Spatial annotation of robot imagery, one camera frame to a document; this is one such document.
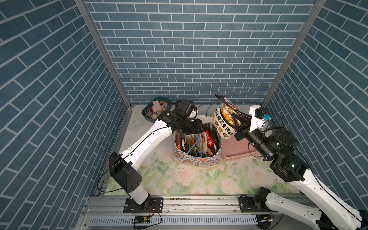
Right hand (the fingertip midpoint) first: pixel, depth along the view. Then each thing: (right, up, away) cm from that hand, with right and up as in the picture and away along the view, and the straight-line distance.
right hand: (236, 114), depth 56 cm
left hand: (-10, -8, +17) cm, 22 cm away
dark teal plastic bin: (-48, +5, +54) cm, 72 cm away
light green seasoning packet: (-12, -16, +20) cm, 29 cm away
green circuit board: (-44, -54, +16) cm, 71 cm away
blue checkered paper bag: (-22, -22, +17) cm, 36 cm away
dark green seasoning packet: (-5, -12, +17) cm, 21 cm away
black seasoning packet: (-8, -11, +18) cm, 22 cm away
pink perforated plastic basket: (+8, -21, +31) cm, 38 cm away
